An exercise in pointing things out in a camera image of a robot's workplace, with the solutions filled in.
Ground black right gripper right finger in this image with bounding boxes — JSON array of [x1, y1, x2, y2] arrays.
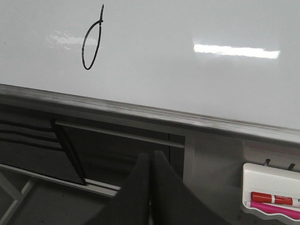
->
[[150, 151, 229, 225]]

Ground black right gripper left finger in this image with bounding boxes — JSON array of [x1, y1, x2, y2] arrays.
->
[[86, 153, 150, 225]]

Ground pink whiteboard marker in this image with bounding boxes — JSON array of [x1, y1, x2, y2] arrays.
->
[[246, 201, 300, 220]]

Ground grey panel with top rail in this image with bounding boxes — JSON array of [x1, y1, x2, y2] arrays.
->
[[54, 120, 185, 187]]

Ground white whiteboard with aluminium frame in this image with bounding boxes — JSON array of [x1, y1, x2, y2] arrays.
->
[[0, 0, 300, 143]]

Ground white marker tray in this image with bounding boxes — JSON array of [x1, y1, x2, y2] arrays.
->
[[241, 163, 300, 225]]

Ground red whiteboard marker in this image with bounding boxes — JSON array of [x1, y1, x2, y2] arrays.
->
[[251, 192, 300, 208]]

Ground grey slatted panel black stripes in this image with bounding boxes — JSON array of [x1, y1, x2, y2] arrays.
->
[[0, 119, 86, 185]]

